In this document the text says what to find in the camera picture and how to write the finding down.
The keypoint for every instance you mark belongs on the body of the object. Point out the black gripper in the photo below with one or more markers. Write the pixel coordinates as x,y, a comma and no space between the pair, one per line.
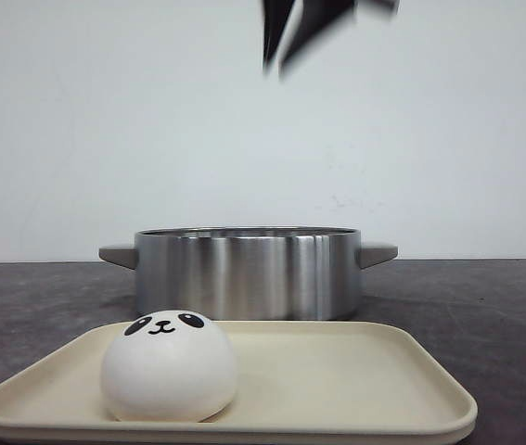
316,18

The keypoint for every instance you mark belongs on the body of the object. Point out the panda bun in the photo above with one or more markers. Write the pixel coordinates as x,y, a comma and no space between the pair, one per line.
171,366

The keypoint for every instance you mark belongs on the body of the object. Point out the stainless steel steamer pot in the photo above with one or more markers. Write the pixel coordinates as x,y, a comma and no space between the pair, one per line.
250,273

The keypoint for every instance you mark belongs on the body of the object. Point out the beige rectangular tray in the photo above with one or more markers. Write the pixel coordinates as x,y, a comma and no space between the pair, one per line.
299,383

